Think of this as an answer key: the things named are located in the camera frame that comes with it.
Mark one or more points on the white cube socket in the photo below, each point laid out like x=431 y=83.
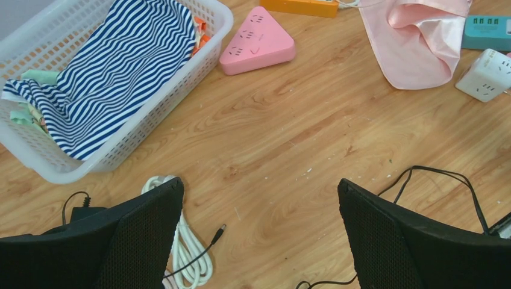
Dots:
x=487 y=77

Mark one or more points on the pink cloth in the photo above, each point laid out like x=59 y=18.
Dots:
x=417 y=43

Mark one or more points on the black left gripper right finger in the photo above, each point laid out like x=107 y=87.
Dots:
x=394 y=247

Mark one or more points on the white plastic basket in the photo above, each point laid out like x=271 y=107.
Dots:
x=45 y=45

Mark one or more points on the teal power strip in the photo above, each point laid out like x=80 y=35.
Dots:
x=487 y=32

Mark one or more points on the blue white striped cloth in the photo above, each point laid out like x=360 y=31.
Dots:
x=139 y=47

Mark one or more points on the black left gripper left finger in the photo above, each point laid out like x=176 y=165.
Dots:
x=126 y=246

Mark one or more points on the pink triangular power strip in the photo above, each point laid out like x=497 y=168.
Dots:
x=259 y=42

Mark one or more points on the black power adapter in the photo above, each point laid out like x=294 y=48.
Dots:
x=81 y=212

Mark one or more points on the orange power strip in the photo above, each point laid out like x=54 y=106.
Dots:
x=303 y=7

